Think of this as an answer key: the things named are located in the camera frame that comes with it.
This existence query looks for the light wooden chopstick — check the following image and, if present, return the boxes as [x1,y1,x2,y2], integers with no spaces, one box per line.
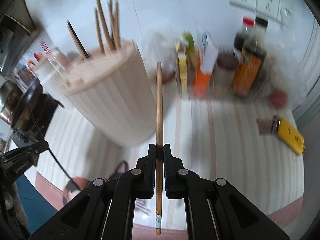
[156,62,163,235]
[94,8,105,54]
[114,1,121,50]
[108,0,116,50]
[96,0,114,51]

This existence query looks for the black frying pan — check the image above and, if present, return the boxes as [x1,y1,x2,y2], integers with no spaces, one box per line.
[11,79,43,130]

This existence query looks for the steel pot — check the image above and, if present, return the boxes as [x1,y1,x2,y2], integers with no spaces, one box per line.
[1,80,23,125]

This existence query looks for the cream chopstick holder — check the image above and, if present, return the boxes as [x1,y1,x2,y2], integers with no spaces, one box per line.
[58,40,156,147]

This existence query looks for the brown small card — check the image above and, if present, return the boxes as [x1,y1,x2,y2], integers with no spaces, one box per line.
[257,119,274,134]

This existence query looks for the pink white electric kettle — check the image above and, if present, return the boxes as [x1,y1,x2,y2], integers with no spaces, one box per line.
[34,47,71,105]

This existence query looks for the brown lidded jar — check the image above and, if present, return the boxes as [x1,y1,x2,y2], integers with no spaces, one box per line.
[213,53,239,98]

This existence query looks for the red round lid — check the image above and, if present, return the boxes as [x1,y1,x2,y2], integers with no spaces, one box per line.
[267,89,288,109]

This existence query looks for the black long chopstick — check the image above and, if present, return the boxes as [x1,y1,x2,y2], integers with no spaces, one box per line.
[67,21,89,59]

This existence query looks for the yellow green seasoning box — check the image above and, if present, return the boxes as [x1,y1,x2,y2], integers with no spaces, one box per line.
[175,38,191,95]

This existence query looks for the red capped sauce bottle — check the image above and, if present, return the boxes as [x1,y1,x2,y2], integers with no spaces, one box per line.
[233,17,254,61]

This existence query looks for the black capped sauce bottle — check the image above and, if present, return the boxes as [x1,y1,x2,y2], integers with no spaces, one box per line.
[247,16,268,57]

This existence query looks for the yellow handled scraper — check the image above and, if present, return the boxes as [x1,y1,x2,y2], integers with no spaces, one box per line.
[272,115,305,155]

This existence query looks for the white wall socket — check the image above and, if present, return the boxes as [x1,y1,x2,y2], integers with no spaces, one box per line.
[229,0,293,26]

